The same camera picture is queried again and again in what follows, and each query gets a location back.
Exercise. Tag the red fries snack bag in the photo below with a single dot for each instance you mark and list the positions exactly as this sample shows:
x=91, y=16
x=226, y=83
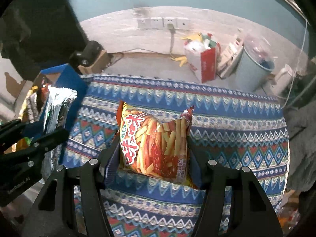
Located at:
x=153, y=148

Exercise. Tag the patterned blue cloth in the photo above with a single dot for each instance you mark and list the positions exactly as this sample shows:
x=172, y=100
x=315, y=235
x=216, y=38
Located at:
x=234, y=128

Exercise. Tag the light blue trash bin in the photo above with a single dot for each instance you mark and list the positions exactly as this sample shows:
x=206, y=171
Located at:
x=250, y=74

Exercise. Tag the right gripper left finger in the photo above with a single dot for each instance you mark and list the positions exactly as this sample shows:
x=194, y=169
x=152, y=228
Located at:
x=109, y=160

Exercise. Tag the white wall socket strip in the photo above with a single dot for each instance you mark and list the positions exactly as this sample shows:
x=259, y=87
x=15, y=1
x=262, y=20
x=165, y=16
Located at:
x=163, y=23

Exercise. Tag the banana peel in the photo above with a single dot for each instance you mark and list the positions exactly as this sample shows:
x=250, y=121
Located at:
x=182, y=60

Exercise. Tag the black spotlight lamp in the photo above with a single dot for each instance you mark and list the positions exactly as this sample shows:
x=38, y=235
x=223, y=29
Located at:
x=86, y=57

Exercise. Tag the blue cardboard box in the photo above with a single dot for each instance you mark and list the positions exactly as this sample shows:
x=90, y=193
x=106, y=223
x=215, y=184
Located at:
x=58, y=76

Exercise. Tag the yellow chips pack in box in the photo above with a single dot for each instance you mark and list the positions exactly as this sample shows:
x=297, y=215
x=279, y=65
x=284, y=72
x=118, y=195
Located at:
x=32, y=105

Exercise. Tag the silver snack bag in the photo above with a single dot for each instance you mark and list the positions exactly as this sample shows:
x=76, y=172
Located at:
x=55, y=115

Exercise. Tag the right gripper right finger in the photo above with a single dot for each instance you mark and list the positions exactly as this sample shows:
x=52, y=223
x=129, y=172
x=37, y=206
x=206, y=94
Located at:
x=200, y=164

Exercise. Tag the white carton box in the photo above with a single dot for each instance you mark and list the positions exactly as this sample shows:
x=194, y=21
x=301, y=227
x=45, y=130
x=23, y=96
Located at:
x=230, y=57

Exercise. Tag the red white paper bag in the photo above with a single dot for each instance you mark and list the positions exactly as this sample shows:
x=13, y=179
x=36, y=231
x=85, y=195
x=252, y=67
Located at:
x=201, y=51

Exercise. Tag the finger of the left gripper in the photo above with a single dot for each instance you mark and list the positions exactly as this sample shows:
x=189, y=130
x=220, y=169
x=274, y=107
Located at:
x=15, y=130
x=48, y=142

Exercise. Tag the black cabinet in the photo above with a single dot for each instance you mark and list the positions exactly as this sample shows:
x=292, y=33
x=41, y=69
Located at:
x=38, y=34

